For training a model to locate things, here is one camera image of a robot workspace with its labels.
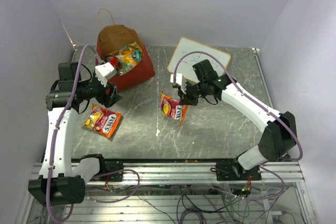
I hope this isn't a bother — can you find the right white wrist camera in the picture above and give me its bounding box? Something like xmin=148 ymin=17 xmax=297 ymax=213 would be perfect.
xmin=170 ymin=73 xmax=186 ymax=93

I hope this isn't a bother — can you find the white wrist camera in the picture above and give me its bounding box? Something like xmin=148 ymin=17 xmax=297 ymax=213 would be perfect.
xmin=94 ymin=62 xmax=117 ymax=87
xmin=170 ymin=73 xmax=186 ymax=93

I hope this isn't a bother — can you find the loose cable bundle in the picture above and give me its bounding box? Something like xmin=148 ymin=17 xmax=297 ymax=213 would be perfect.
xmin=86 ymin=167 xmax=287 ymax=224

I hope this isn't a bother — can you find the yellow M&M's packet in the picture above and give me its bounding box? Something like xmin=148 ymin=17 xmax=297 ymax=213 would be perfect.
xmin=117 ymin=54 xmax=138 ymax=72

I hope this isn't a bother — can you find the small whiteboard with writing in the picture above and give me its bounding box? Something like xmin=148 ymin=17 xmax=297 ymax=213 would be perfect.
xmin=167 ymin=37 xmax=231 ymax=83

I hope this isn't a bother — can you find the teal Fox's candy bag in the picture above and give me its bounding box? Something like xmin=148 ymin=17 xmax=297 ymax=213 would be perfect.
xmin=124 ymin=50 xmax=142 ymax=74

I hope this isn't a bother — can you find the aluminium rail frame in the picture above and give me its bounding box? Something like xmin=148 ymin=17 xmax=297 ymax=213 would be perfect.
xmin=15 ymin=159 xmax=318 ymax=224

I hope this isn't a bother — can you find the red brown paper bag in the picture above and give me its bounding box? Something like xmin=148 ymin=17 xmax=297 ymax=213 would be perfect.
xmin=97 ymin=23 xmax=155 ymax=91

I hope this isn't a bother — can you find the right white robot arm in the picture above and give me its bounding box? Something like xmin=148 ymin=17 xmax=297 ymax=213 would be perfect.
xmin=170 ymin=60 xmax=297 ymax=180

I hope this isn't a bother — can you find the red snack packet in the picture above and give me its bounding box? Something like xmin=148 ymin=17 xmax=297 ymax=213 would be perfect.
xmin=108 ymin=56 xmax=124 ymax=76

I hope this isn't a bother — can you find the brown kraft chip bag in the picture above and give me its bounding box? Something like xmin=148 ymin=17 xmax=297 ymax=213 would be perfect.
xmin=106 ymin=42 xmax=143 ymax=57

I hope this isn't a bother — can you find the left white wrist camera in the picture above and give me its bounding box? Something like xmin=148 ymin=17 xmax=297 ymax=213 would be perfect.
xmin=94 ymin=62 xmax=117 ymax=87

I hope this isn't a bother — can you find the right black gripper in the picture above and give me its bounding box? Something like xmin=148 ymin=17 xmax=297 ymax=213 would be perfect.
xmin=177 ymin=80 xmax=207 ymax=106

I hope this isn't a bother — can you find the orange Fox's fruits bag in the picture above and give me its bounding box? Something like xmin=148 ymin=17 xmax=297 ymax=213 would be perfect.
xmin=160 ymin=92 xmax=188 ymax=125

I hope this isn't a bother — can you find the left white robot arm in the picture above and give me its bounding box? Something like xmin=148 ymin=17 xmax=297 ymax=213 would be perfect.
xmin=28 ymin=62 xmax=121 ymax=207

